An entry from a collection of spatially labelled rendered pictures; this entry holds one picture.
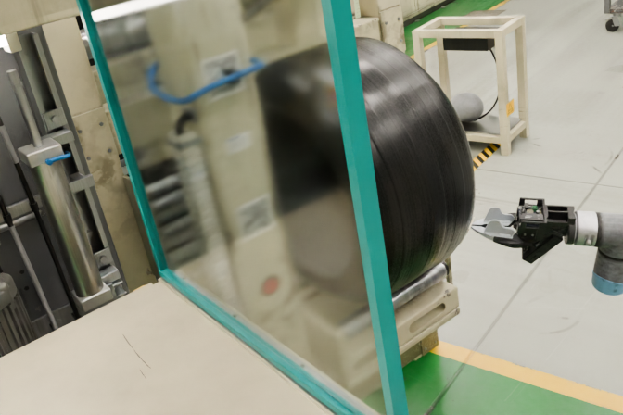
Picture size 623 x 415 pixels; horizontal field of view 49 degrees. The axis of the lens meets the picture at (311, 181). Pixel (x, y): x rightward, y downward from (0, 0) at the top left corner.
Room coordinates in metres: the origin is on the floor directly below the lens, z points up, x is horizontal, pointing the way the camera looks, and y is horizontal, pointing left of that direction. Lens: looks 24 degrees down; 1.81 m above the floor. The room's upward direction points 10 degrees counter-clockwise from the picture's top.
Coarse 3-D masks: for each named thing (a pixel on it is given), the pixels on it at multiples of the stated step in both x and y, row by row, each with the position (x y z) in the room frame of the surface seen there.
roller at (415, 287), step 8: (440, 264) 1.38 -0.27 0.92; (432, 272) 1.36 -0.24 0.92; (440, 272) 1.36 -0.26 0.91; (448, 272) 1.37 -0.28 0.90; (416, 280) 1.33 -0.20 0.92; (424, 280) 1.34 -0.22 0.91; (432, 280) 1.34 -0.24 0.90; (440, 280) 1.37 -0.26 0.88; (400, 288) 1.31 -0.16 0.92; (408, 288) 1.31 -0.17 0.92; (416, 288) 1.32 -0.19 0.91; (424, 288) 1.33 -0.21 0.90; (392, 296) 1.29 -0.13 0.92; (400, 296) 1.29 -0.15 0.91; (408, 296) 1.30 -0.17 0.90; (400, 304) 1.29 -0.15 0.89
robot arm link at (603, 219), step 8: (600, 216) 1.24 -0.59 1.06; (608, 216) 1.24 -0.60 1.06; (616, 216) 1.23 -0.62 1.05; (600, 224) 1.22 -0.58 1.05; (608, 224) 1.22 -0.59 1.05; (616, 224) 1.21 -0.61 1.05; (600, 232) 1.21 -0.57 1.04; (608, 232) 1.21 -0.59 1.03; (616, 232) 1.21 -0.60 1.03; (600, 240) 1.21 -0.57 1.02; (608, 240) 1.21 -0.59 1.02; (616, 240) 1.20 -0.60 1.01; (600, 248) 1.24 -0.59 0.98; (608, 248) 1.22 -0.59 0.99; (616, 248) 1.21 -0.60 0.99; (608, 256) 1.22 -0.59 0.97; (616, 256) 1.21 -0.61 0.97
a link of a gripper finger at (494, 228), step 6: (492, 222) 1.28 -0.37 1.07; (498, 222) 1.27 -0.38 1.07; (474, 228) 1.31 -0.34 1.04; (480, 228) 1.31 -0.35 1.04; (486, 228) 1.29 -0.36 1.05; (492, 228) 1.28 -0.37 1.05; (498, 228) 1.28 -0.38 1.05; (504, 228) 1.28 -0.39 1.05; (510, 228) 1.27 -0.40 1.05; (480, 234) 1.30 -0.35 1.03; (486, 234) 1.29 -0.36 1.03; (492, 234) 1.29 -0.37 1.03; (498, 234) 1.28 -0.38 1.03; (504, 234) 1.28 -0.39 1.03; (510, 234) 1.28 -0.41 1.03; (492, 240) 1.28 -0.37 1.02
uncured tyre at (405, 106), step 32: (384, 64) 1.35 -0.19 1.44; (416, 64) 1.37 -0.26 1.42; (384, 96) 1.26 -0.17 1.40; (416, 96) 1.28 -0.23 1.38; (384, 128) 1.21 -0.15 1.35; (416, 128) 1.23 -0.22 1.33; (448, 128) 1.26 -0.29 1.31; (384, 160) 1.17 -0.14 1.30; (416, 160) 1.19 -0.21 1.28; (448, 160) 1.23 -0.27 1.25; (384, 192) 1.15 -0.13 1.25; (416, 192) 1.17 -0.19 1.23; (448, 192) 1.21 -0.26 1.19; (384, 224) 1.15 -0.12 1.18; (416, 224) 1.16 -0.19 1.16; (448, 224) 1.21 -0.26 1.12; (416, 256) 1.17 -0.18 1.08; (448, 256) 1.29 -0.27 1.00
